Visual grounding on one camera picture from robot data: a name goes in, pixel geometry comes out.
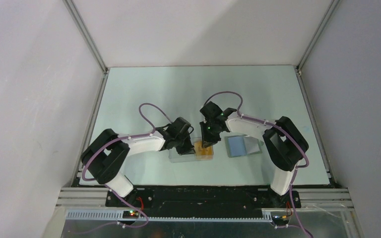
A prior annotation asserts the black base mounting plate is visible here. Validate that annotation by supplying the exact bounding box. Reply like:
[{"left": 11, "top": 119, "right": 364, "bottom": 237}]
[{"left": 105, "top": 183, "right": 301, "bottom": 220}]

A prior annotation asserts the orange VIP card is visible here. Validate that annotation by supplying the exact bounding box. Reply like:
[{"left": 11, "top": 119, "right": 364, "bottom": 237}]
[{"left": 193, "top": 141, "right": 214, "bottom": 161}]

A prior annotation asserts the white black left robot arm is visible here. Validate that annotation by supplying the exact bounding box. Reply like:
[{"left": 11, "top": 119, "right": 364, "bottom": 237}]
[{"left": 80, "top": 117, "right": 195, "bottom": 207}]

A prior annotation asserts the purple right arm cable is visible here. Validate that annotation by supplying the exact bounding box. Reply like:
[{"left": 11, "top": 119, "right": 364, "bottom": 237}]
[{"left": 203, "top": 91, "right": 310, "bottom": 238}]

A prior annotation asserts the aluminium frame rail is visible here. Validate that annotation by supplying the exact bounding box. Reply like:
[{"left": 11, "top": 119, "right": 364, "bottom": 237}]
[{"left": 57, "top": 185, "right": 356, "bottom": 222}]

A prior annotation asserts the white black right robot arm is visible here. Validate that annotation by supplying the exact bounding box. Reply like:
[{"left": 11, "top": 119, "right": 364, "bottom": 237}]
[{"left": 200, "top": 101, "right": 309, "bottom": 207}]

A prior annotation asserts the clear plastic tray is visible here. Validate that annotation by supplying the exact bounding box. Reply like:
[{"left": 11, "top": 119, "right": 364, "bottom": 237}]
[{"left": 169, "top": 137, "right": 214, "bottom": 163}]

